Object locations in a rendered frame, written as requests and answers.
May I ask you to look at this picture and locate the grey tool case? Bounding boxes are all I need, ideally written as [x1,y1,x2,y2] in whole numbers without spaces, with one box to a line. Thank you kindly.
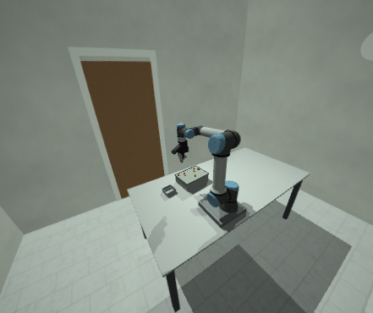
[174,166,209,191]

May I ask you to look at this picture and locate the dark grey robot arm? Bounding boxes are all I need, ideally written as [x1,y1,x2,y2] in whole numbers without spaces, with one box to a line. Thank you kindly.
[177,124,240,213]

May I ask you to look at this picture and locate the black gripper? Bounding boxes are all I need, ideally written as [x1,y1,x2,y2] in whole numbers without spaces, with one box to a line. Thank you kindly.
[178,140,189,163]

